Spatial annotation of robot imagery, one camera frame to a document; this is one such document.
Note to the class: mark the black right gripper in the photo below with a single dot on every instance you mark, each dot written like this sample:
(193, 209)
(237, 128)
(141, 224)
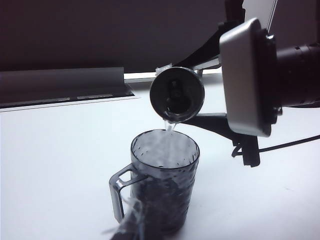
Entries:
(251, 152)

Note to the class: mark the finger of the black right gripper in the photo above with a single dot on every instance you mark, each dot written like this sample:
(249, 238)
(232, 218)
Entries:
(207, 47)

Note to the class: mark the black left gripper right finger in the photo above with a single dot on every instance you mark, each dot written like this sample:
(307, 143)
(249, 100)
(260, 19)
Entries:
(143, 225)

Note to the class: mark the silver slim metal can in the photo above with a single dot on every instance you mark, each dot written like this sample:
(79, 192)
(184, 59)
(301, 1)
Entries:
(175, 92)

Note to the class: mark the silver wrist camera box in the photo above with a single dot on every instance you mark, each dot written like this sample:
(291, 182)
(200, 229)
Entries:
(245, 75)

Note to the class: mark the dark textured glass mug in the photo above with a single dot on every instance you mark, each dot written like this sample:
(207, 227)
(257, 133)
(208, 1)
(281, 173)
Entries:
(165, 195)

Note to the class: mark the dark grey desk divider panel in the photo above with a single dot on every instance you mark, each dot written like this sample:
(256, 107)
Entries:
(100, 30)
(300, 20)

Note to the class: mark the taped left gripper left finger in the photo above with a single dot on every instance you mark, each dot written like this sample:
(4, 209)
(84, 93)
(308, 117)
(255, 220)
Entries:
(125, 225)

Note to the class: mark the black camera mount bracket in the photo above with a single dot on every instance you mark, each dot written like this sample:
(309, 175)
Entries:
(270, 50)

